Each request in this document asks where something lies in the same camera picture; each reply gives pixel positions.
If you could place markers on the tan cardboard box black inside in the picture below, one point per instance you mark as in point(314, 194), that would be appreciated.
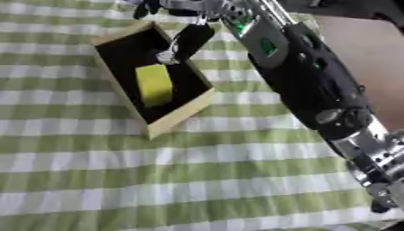
point(121, 51)

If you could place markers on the yellow rectangular block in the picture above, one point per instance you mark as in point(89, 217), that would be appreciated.
point(154, 85)

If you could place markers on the silver and black right robot arm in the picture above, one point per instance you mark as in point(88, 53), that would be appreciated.
point(310, 78)

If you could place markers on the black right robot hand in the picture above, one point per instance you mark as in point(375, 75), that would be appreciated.
point(193, 37)

